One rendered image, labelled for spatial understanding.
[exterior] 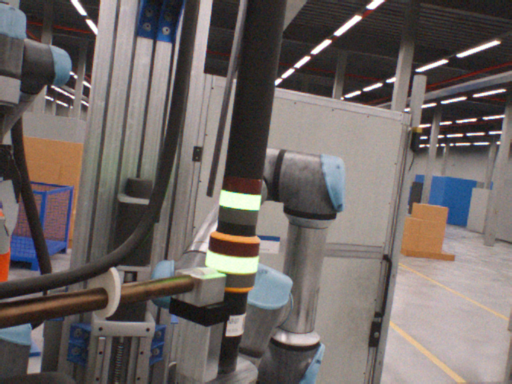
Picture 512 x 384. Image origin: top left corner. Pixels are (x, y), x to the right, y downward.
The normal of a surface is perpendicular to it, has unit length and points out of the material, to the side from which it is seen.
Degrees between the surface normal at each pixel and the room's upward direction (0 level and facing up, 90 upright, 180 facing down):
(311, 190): 99
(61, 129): 90
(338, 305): 90
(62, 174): 90
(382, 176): 90
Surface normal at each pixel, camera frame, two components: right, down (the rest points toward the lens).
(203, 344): -0.55, -0.03
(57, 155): 0.11, 0.07
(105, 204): 0.33, 0.10
